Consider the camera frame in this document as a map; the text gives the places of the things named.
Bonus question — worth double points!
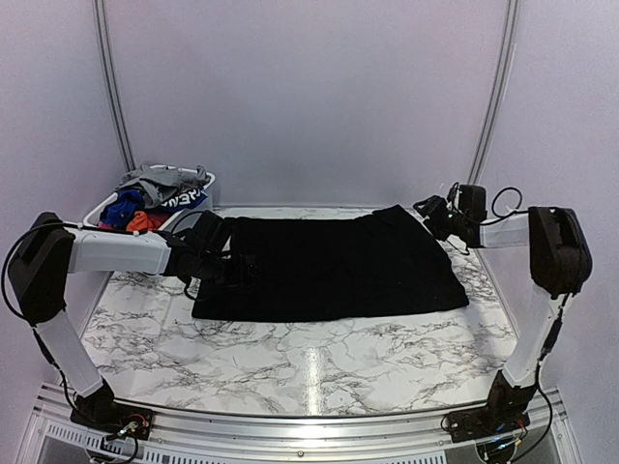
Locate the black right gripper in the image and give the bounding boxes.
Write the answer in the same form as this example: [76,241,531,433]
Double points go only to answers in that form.
[412,196,466,242]

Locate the black trousers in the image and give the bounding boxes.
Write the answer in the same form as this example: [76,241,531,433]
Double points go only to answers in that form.
[192,205,469,323]

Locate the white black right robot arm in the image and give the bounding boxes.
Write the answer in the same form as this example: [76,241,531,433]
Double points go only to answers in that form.
[413,186,593,433]

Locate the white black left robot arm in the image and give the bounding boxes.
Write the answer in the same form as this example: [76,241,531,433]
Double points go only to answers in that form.
[1,212,256,430]

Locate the white plastic laundry basket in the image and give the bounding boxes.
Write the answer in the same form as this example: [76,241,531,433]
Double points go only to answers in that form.
[83,180,216,231]

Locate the blue white printed garment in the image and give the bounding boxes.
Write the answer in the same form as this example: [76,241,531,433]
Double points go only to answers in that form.
[157,188,209,214]

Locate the orange garment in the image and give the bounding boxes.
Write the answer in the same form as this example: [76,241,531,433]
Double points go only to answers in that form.
[126,211,158,234]

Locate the grey garment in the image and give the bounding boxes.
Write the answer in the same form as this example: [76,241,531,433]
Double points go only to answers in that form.
[116,164,216,209]

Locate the royal blue garment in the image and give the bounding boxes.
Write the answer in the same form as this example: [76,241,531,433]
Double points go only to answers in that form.
[99,189,144,228]

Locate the pink garment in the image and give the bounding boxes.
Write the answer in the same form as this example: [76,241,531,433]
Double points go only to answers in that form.
[98,220,124,232]

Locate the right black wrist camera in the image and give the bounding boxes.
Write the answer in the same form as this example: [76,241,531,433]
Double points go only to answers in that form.
[457,185,487,223]

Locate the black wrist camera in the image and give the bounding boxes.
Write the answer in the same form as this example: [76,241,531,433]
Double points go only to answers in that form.
[457,185,487,223]
[182,211,232,252]

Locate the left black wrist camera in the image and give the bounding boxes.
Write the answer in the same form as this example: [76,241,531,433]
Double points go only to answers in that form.
[182,211,232,252]

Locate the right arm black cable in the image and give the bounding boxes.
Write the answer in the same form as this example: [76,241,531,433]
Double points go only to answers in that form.
[491,187,524,218]

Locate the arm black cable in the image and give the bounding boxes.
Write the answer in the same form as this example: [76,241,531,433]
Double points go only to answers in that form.
[491,187,524,218]
[0,222,81,318]

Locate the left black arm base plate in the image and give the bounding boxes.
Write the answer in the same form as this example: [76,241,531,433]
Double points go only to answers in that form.
[71,403,154,440]

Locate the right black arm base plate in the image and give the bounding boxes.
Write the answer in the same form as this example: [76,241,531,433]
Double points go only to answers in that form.
[442,407,530,443]

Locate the right aluminium frame post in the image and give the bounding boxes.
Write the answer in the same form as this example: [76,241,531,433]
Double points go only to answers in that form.
[467,0,521,185]

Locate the aluminium frame post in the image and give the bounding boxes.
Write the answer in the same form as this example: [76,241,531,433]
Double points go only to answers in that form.
[92,0,136,171]
[467,0,521,185]

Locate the aluminium front rail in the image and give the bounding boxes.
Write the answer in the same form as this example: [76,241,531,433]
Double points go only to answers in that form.
[16,384,582,463]

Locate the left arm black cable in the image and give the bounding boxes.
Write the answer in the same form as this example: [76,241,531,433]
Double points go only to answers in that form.
[0,222,81,318]

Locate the left aluminium frame post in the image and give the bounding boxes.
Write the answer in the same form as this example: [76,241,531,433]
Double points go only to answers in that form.
[92,0,136,171]

